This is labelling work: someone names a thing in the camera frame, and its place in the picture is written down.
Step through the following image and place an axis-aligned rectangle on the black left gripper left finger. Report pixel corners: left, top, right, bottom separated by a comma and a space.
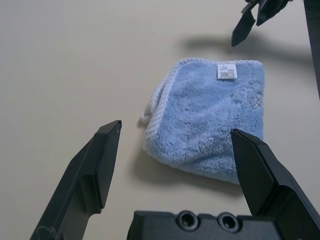
29, 119, 123, 240

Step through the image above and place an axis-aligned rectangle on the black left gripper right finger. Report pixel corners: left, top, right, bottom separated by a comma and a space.
231, 128, 320, 240

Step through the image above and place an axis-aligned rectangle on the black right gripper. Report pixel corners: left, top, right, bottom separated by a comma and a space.
231, 0, 290, 48

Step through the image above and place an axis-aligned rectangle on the blue terry towel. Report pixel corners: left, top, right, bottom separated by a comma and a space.
139, 57, 266, 185

